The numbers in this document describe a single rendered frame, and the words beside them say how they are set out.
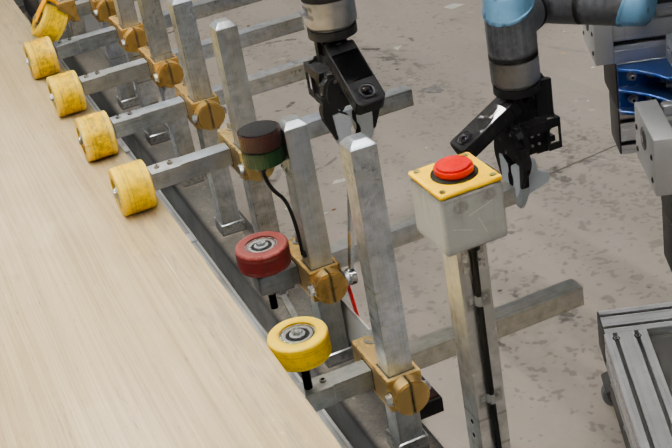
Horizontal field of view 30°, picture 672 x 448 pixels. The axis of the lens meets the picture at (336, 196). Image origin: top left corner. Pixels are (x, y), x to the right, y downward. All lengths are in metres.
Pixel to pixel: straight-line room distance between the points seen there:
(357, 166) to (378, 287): 0.17
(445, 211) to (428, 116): 3.14
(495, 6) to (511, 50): 0.07
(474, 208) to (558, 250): 2.25
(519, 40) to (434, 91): 2.69
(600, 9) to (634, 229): 1.71
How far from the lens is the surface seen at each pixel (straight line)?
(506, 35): 1.86
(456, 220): 1.23
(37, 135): 2.43
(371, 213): 1.52
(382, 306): 1.58
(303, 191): 1.76
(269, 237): 1.85
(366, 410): 1.81
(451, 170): 1.23
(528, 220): 3.63
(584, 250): 3.47
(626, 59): 2.28
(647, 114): 1.87
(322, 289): 1.81
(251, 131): 1.72
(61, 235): 2.02
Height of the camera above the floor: 1.79
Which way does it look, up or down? 27 degrees down
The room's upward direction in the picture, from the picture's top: 10 degrees counter-clockwise
